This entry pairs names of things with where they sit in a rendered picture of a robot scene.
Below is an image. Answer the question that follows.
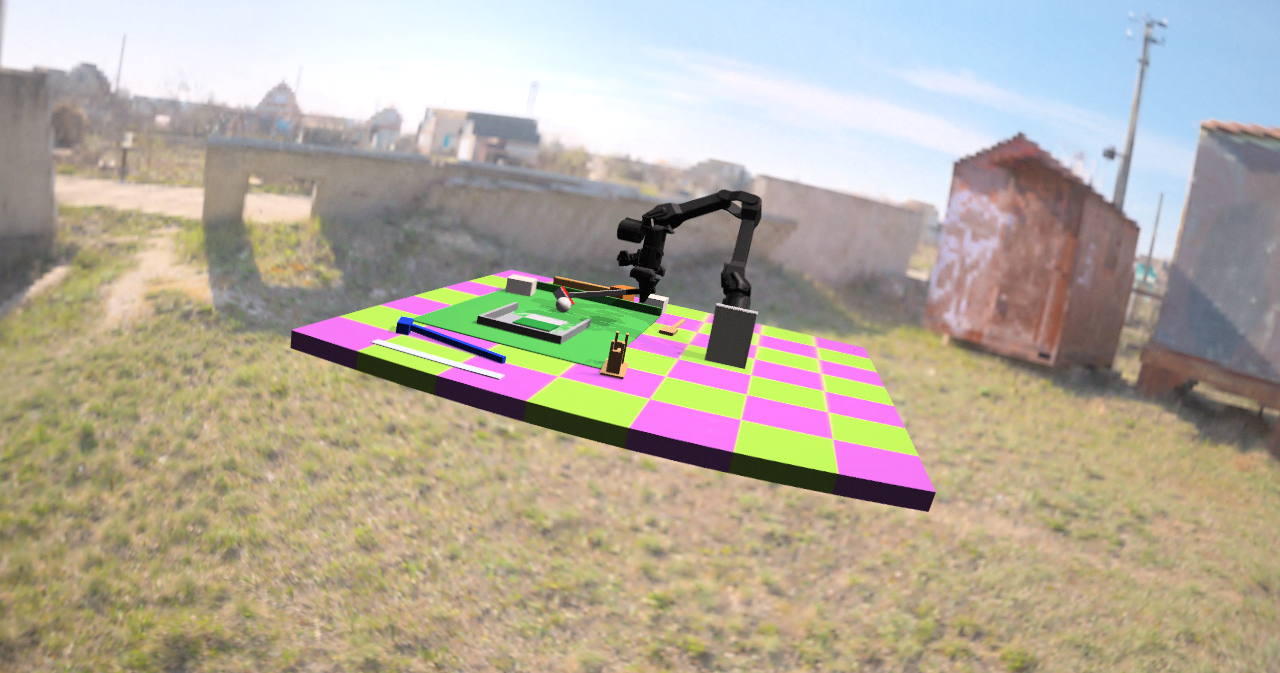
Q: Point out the orange mallet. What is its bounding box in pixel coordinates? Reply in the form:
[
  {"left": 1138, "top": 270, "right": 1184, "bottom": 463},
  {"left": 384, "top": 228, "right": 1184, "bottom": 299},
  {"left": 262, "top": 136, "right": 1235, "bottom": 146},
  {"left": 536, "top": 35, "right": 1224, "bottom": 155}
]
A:
[{"left": 553, "top": 276, "right": 635, "bottom": 302}]

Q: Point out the green putting mat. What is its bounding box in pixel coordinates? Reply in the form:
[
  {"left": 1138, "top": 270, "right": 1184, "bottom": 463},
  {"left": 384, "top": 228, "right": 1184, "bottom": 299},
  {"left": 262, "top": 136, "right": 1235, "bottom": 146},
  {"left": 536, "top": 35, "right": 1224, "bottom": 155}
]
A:
[{"left": 413, "top": 288, "right": 660, "bottom": 370}]

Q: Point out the white flat bar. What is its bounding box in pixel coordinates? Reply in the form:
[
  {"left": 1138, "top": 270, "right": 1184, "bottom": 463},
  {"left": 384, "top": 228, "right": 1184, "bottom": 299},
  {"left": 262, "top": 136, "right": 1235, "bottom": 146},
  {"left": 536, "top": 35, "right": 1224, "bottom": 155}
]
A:
[{"left": 371, "top": 339, "right": 506, "bottom": 380}]

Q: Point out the blue putter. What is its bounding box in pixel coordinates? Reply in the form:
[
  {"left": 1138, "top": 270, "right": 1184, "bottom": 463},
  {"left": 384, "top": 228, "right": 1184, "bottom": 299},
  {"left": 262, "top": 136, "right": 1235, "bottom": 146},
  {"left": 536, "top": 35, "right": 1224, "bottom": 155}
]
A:
[{"left": 396, "top": 317, "right": 506, "bottom": 363}]

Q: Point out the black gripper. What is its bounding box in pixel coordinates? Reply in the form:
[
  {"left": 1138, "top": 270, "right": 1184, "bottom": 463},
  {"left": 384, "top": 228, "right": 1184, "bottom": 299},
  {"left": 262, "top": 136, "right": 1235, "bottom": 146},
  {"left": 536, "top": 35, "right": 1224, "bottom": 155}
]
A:
[{"left": 630, "top": 244, "right": 666, "bottom": 303}]

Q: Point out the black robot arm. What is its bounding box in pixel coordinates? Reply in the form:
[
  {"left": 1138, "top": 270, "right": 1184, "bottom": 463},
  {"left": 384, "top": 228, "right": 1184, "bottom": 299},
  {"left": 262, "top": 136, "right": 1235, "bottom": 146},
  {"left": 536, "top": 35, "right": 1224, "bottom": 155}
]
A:
[{"left": 617, "top": 189, "right": 762, "bottom": 310}]

